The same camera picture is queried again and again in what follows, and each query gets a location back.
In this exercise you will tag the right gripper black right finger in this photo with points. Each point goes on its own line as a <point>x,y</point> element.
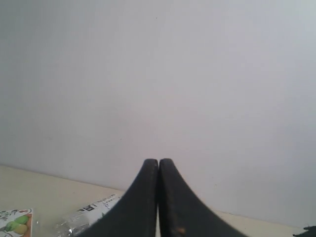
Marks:
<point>181,212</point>

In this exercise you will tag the tea bottle pear label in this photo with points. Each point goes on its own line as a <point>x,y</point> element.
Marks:
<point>16,222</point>

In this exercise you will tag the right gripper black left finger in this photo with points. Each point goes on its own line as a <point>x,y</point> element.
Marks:
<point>135,214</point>

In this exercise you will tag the clear bottle blue white label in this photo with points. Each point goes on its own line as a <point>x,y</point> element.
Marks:
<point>74,224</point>

